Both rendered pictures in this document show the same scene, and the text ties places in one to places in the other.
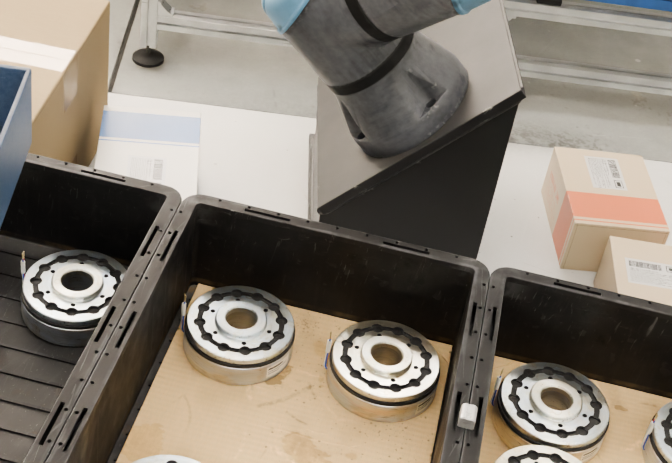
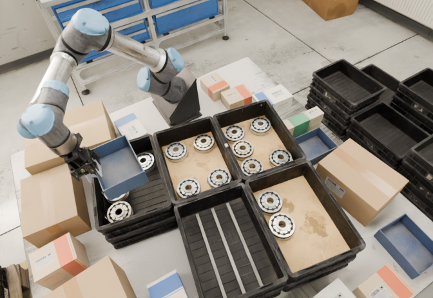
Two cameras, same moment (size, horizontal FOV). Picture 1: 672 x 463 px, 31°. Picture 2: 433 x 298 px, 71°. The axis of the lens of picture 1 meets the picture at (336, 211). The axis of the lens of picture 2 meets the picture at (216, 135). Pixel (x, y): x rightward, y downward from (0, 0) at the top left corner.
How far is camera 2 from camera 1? 41 cm
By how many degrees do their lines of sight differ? 20
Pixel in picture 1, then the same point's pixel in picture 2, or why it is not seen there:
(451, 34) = not seen: hidden behind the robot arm
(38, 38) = (95, 117)
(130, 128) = (122, 122)
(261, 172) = (148, 114)
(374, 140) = (173, 100)
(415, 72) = (174, 85)
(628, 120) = (194, 50)
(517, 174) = not seen: hidden behind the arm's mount
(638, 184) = (218, 78)
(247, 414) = (187, 165)
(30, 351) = not seen: hidden behind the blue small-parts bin
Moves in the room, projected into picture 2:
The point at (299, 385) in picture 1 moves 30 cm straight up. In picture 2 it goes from (191, 154) to (183, 111)
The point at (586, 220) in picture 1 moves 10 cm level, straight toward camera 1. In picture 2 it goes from (214, 91) to (218, 103)
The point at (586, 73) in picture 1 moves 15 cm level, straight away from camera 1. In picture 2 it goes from (181, 45) to (179, 37)
